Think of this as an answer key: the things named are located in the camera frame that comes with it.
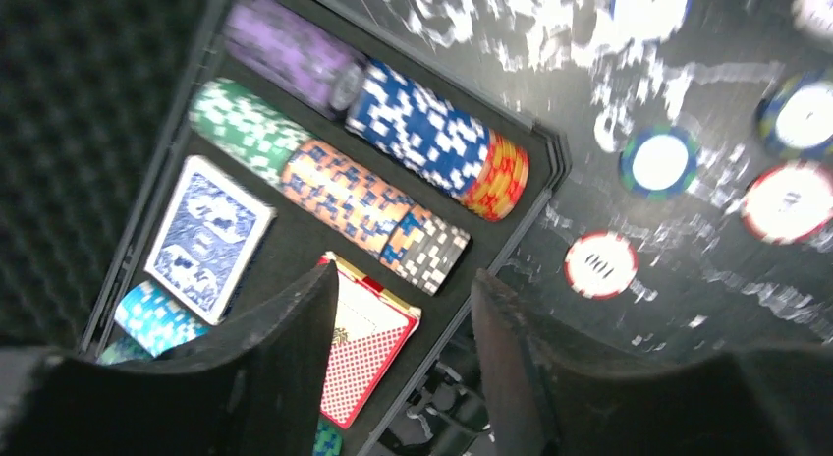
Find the blue white 5 chip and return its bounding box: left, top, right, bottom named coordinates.
left=610, top=0, right=692, bottom=42

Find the blue poker card deck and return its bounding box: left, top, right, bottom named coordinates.
left=144, top=155, right=276, bottom=325

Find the grey white 1 chip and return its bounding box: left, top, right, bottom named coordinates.
left=792, top=0, right=832, bottom=41

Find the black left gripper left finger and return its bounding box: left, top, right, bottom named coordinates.
left=1, top=264, right=338, bottom=455

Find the green blue 50 chip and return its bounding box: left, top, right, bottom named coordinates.
left=755, top=69, right=832, bottom=160
left=619, top=126, right=699, bottom=200

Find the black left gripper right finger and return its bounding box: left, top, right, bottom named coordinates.
left=472, top=271, right=832, bottom=455

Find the orange blue chip stack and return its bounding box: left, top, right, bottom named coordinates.
left=280, top=140, right=415, bottom=257

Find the red poker card deck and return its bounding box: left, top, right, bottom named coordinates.
left=319, top=252, right=421, bottom=429

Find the light blue chip stack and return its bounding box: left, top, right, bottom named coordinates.
left=114, top=281, right=210, bottom=357

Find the orange red chip stack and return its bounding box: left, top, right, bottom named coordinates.
left=461, top=130, right=529, bottom=222

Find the purple chip stack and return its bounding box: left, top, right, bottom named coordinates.
left=224, top=0, right=368, bottom=121

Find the grey white chip stack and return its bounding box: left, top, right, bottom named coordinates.
left=379, top=204, right=471, bottom=296

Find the red white 100 chip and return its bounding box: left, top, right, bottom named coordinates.
left=564, top=231, right=639, bottom=300
left=741, top=160, right=832, bottom=245

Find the blue white chip stack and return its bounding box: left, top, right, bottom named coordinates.
left=345, top=59, right=488, bottom=200

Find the black poker set case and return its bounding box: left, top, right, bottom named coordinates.
left=0, top=0, right=574, bottom=456

